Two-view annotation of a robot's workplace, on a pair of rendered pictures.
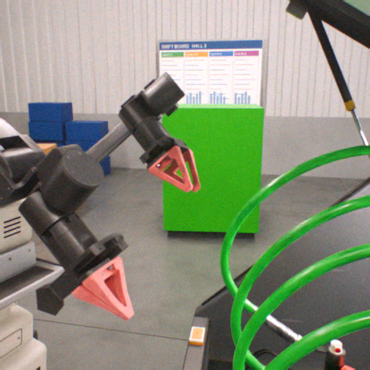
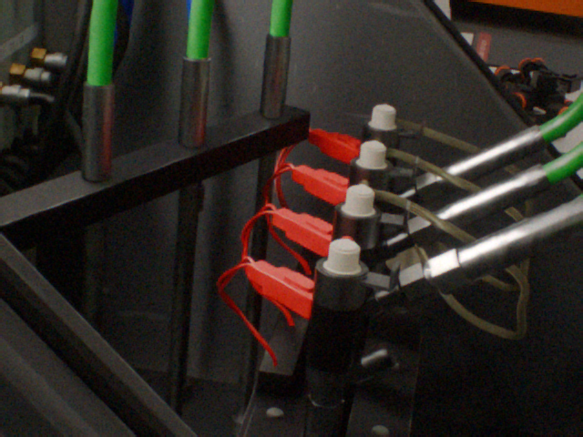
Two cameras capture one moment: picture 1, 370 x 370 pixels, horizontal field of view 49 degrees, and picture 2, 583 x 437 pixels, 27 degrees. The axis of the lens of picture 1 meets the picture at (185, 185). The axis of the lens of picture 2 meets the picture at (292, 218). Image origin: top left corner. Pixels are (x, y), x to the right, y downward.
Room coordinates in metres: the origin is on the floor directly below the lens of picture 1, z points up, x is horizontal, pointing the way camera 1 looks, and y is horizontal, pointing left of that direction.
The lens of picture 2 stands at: (1.12, -0.28, 1.38)
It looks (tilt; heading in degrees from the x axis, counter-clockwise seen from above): 24 degrees down; 178
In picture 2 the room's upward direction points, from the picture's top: 6 degrees clockwise
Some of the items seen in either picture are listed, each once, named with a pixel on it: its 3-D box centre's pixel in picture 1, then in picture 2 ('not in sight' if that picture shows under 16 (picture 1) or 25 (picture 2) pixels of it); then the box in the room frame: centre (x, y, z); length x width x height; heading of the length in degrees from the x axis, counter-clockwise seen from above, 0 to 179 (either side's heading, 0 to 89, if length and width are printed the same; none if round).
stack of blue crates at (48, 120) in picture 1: (69, 139); not in sight; (6.89, 1.97, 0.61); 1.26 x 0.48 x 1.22; 77
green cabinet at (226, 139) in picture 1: (212, 167); not in sight; (4.23, -0.29, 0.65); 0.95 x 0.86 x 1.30; 85
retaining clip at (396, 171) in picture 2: not in sight; (392, 165); (0.39, -0.20, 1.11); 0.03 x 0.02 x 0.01; 82
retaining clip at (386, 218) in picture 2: not in sight; (381, 211); (0.47, -0.21, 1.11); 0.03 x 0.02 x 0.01; 82
